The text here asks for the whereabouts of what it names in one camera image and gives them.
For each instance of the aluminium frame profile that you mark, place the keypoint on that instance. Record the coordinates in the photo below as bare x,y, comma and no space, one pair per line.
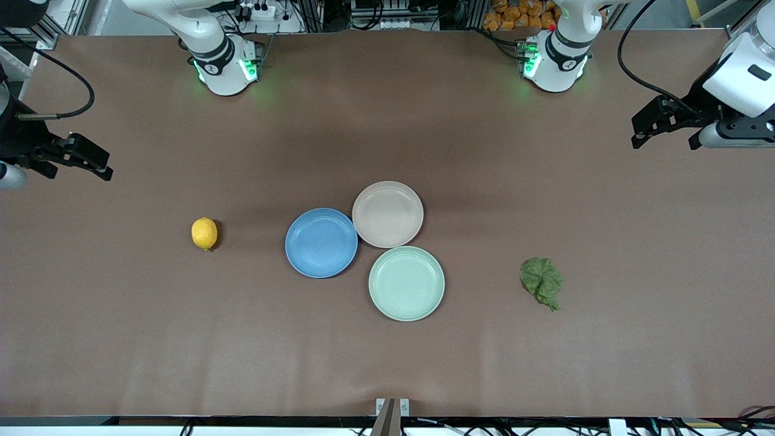
60,18

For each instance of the pale green plate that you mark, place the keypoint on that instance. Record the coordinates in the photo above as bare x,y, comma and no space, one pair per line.
406,283

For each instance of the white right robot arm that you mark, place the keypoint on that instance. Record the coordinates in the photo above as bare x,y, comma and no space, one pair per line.
212,36

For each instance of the beige plate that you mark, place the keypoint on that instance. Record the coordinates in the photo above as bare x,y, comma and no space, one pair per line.
387,214

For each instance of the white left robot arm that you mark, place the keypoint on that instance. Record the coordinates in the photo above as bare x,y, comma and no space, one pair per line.
560,54

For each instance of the green lettuce leaf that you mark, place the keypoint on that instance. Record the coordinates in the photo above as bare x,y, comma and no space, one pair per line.
540,280

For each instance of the white power strip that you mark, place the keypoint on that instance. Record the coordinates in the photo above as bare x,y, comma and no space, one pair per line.
257,11

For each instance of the black left camera mount plate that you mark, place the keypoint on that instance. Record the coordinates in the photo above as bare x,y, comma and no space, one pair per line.
748,128

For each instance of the orange snack packets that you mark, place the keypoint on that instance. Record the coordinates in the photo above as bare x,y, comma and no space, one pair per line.
521,15

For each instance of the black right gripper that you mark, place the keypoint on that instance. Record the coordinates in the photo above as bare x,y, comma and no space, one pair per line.
18,140

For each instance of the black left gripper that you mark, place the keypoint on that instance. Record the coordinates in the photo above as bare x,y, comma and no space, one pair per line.
698,103

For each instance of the metal table edge bracket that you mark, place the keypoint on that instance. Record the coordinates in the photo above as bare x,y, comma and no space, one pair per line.
392,412

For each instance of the yellow lemon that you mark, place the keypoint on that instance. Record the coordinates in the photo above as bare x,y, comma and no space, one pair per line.
204,234

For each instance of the blue plate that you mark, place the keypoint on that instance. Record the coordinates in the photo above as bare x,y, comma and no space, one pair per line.
321,243

